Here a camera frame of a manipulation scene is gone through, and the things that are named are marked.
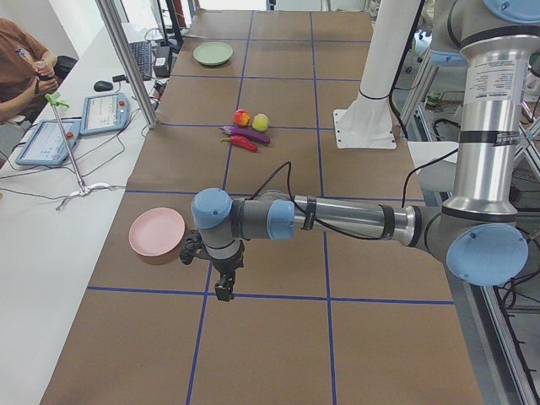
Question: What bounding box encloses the green plate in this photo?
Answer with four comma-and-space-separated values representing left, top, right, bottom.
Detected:
193, 41, 234, 67

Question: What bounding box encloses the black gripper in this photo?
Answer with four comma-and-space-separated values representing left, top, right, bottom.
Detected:
211, 240, 245, 300

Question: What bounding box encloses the seated person in brown shirt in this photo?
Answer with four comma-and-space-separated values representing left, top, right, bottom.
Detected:
1, 19, 60, 123

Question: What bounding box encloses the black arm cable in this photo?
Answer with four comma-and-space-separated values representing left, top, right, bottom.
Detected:
248, 143, 461, 241

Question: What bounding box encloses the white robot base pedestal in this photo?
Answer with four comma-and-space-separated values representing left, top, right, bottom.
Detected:
333, 0, 422, 149

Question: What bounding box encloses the purple eggplant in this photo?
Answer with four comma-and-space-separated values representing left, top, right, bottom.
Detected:
219, 126, 270, 145

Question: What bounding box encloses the black computer mouse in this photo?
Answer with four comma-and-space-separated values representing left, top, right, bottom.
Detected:
93, 80, 114, 92

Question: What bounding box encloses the red chili pepper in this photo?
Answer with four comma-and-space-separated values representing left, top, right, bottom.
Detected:
221, 135, 258, 153

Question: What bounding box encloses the black keyboard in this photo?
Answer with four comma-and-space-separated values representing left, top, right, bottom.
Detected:
128, 40, 153, 81

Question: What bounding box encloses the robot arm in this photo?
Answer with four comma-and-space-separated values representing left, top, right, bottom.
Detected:
180, 1, 539, 301

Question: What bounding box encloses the metal stand with green clip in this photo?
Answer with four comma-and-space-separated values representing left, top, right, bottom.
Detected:
45, 92, 122, 213

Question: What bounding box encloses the right teach pendant tablet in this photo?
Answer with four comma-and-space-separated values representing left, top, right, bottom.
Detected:
80, 93, 130, 135

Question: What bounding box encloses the pink plate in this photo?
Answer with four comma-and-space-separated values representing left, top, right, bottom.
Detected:
128, 208, 186, 257

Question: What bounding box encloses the teach pendant tablet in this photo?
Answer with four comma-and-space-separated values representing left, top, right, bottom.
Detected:
80, 93, 130, 135
15, 120, 68, 166

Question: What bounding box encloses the black power adapter box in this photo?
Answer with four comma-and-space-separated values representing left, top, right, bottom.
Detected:
154, 46, 172, 78

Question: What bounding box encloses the red apple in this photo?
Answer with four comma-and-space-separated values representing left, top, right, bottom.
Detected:
233, 109, 251, 127

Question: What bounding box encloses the brown paper table mat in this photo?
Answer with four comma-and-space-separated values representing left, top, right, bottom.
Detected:
40, 10, 524, 405

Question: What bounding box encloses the aluminium frame post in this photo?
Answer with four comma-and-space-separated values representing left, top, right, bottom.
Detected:
95, 0, 157, 129

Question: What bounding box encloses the left teach pendant tablet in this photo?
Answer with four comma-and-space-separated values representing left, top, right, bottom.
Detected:
15, 120, 68, 166

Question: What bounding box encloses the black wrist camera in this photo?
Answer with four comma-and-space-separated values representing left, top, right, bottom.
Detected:
179, 229, 209, 265

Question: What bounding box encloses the yellow green peach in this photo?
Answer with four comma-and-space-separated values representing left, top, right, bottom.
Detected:
251, 113, 269, 132

